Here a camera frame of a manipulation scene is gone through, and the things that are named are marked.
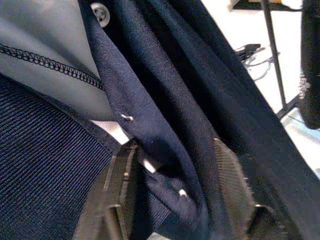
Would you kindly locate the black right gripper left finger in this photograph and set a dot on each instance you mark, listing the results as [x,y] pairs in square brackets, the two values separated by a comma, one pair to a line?
[110,212]

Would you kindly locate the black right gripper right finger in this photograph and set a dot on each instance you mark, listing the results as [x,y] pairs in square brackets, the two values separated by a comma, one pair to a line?
[235,200]

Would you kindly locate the navy and grey polo shirt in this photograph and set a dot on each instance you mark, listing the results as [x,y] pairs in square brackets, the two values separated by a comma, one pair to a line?
[175,87]

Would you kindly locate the black metal clothes rack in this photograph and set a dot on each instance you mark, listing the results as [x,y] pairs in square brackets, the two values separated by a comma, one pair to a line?
[275,55]

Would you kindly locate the black fabric garment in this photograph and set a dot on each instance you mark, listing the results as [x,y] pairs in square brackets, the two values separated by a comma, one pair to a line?
[312,50]

